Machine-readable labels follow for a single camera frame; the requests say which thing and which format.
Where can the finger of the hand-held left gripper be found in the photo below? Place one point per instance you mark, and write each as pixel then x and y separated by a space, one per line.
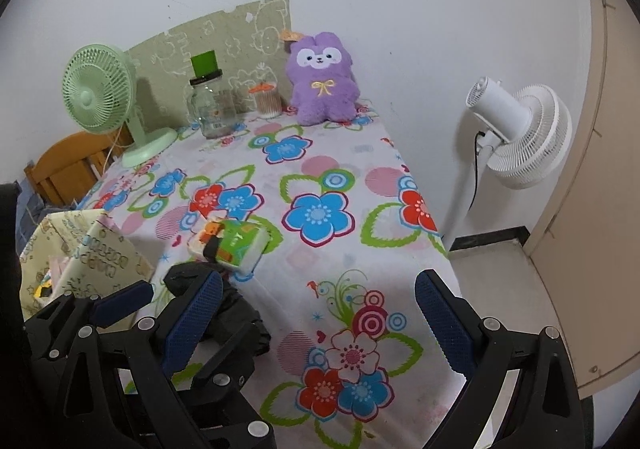
pixel 122 301
pixel 242 329

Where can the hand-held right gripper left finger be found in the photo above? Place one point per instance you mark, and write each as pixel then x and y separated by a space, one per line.
pixel 192 324

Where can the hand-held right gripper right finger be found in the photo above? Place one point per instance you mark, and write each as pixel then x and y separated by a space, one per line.
pixel 445 324

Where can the yellow-green printed fabric storage box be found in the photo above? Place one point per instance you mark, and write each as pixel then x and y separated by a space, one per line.
pixel 107 254

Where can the pink floral tissue packet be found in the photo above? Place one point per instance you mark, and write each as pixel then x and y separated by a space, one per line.
pixel 60 266

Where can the green tissue pack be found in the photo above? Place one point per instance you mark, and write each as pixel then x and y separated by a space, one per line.
pixel 240 246

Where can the yellow printed packet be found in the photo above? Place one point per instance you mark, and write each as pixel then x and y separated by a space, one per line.
pixel 44 290

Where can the grey plaid pillow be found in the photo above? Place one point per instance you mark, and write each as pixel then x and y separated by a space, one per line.
pixel 27 219

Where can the wooden bed headboard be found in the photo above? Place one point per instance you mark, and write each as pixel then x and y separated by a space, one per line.
pixel 65 164

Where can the floral tablecloth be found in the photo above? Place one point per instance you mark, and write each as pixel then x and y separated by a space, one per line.
pixel 320 169

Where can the white standing fan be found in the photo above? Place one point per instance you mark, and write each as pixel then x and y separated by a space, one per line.
pixel 520 134

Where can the beige door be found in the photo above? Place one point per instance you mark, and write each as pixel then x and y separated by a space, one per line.
pixel 600 179

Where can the glass mug with black lid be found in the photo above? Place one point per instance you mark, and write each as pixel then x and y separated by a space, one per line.
pixel 212 109

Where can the green desk fan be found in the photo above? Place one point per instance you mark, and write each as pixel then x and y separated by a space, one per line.
pixel 100 89

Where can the cotton swab jar orange lid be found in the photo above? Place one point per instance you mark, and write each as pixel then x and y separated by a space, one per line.
pixel 266 101

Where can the green plastic cup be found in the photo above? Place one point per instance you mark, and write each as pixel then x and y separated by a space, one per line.
pixel 204 64

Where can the purple plush toy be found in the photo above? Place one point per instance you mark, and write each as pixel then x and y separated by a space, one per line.
pixel 322 79

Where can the green cartoon wall sheet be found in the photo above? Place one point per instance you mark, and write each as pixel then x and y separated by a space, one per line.
pixel 225 29

